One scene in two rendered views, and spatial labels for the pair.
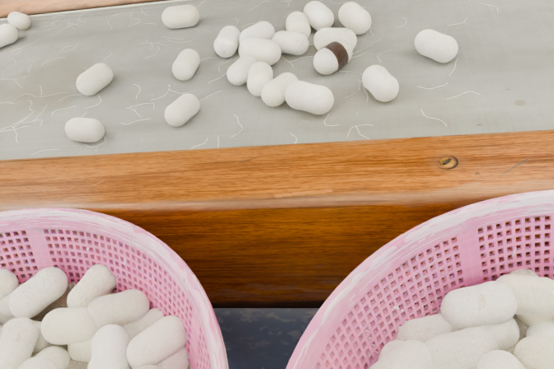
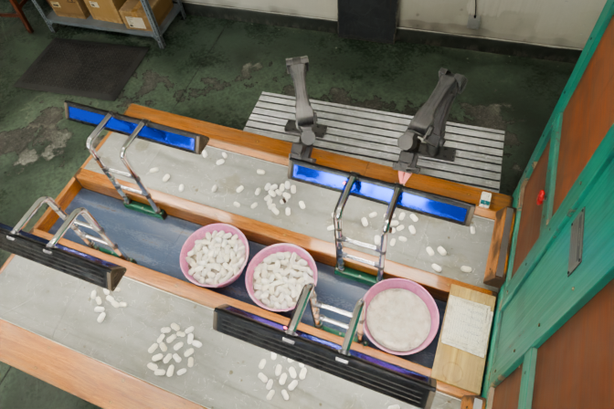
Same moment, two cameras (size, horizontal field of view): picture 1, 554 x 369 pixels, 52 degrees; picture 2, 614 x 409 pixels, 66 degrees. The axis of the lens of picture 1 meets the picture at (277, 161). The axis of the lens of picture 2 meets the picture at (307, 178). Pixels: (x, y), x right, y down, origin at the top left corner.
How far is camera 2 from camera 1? 1.59 m
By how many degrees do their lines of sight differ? 19
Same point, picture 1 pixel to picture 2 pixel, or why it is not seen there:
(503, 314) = (281, 256)
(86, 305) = (234, 240)
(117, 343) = (237, 246)
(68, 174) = (233, 217)
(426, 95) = (294, 215)
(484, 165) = (289, 236)
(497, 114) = (301, 224)
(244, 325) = (255, 246)
